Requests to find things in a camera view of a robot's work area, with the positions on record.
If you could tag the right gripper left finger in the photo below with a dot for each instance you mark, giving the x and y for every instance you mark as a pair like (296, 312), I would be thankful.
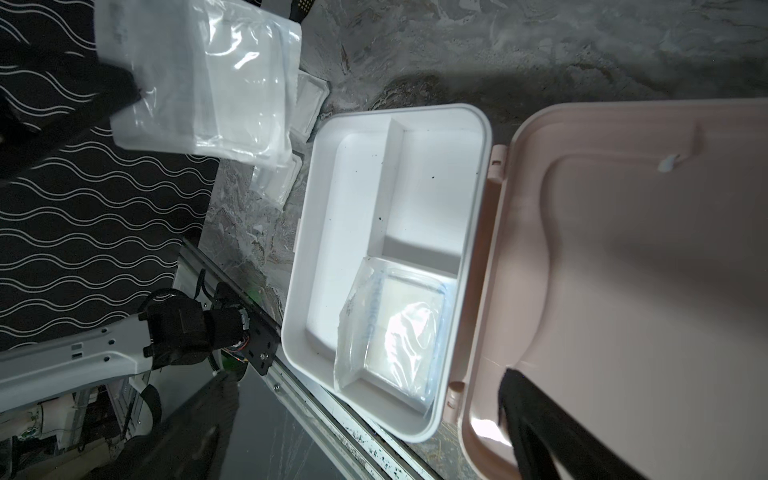
(190, 444)

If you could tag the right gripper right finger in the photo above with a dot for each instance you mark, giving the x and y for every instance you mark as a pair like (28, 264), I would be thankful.
(543, 436)

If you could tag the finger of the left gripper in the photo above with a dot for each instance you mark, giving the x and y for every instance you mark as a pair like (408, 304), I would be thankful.
(23, 146)

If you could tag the white gauze packet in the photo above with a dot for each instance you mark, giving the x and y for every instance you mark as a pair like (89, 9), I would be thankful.
(274, 185)
(311, 95)
(393, 330)
(216, 78)

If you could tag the pink first aid box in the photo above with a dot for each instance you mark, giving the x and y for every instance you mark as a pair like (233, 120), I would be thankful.
(620, 264)

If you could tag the white tray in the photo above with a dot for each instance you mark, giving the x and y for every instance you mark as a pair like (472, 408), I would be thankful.
(403, 184)

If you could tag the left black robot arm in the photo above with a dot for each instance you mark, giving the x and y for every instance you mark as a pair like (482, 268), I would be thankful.
(90, 236)

